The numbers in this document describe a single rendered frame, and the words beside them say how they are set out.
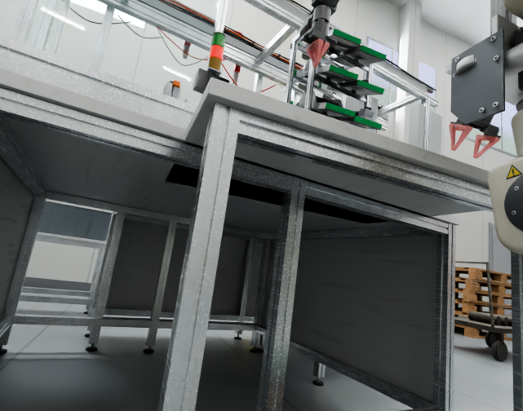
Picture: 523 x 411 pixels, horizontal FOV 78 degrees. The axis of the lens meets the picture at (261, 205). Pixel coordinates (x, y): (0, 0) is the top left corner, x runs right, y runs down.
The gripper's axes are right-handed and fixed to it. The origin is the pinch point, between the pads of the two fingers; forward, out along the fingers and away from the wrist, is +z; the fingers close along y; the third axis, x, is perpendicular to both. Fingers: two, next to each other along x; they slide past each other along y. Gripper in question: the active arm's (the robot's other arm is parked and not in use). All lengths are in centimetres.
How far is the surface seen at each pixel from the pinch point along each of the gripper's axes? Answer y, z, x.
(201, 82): 28.7, 5.9, -27.9
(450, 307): -67, 71, 7
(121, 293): 24, 102, -165
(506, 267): -741, 8, -285
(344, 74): -21.8, -11.1, -11.5
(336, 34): -16.7, -26.9, -13.0
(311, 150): 21, 43, 33
